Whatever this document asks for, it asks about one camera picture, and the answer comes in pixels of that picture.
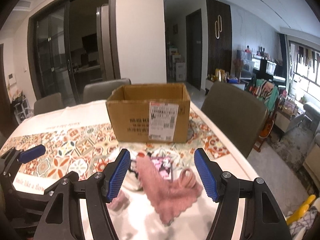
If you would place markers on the pink hair scrunchie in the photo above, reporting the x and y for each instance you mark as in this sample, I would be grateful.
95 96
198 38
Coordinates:
187 179

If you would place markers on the glass sliding door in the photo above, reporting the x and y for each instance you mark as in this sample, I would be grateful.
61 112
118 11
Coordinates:
49 54

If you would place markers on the white storage boxes hallway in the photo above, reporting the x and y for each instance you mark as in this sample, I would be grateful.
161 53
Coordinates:
176 67

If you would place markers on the patterned tile tablecloth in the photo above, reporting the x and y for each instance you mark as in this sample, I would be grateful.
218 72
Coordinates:
81 139

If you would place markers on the white low cabinet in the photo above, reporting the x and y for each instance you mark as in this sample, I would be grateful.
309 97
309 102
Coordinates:
209 84

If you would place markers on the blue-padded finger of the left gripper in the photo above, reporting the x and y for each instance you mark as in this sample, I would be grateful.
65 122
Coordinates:
31 154

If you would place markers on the clothes-covered wooden chair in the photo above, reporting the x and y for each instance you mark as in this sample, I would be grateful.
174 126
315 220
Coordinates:
267 93

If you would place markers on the grey chair left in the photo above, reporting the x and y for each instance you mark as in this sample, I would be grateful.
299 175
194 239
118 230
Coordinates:
48 104

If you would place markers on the white black patterned cloth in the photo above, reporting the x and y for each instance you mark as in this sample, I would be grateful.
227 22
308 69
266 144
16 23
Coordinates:
131 181

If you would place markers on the grey sofa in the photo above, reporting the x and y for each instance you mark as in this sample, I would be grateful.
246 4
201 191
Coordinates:
311 162

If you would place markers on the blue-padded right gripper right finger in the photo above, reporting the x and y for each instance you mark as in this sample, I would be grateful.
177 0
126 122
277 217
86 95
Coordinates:
263 218

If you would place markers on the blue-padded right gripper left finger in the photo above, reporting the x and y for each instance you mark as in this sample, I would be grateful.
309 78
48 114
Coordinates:
61 218

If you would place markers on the white shelf rack left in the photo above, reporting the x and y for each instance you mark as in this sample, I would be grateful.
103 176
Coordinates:
22 110

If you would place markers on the brown cardboard box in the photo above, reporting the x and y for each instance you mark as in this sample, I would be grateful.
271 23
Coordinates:
157 112

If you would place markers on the black piano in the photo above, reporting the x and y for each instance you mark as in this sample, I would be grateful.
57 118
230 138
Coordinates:
268 70

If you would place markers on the dark chair right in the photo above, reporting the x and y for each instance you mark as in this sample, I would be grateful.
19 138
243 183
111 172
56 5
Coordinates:
238 114

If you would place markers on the grey chair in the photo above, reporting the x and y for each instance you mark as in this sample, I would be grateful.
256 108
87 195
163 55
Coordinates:
102 90
48 104

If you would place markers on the pink knitted cloth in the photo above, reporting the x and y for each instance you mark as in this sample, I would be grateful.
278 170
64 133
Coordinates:
167 197

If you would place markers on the grey chair middle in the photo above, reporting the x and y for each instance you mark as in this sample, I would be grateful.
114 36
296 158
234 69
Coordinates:
102 90

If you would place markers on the pink cartoon tissue pack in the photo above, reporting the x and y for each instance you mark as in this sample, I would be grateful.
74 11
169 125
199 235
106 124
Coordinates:
164 166

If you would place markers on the yellow toy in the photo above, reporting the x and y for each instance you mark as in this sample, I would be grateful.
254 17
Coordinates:
300 212

